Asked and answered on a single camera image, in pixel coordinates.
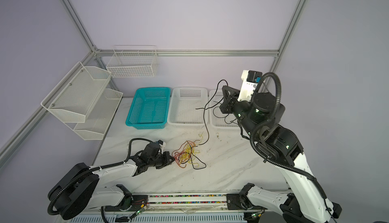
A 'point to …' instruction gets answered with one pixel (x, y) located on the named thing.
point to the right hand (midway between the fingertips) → (221, 86)
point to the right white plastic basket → (217, 118)
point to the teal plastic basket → (150, 108)
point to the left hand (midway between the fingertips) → (174, 160)
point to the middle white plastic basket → (186, 106)
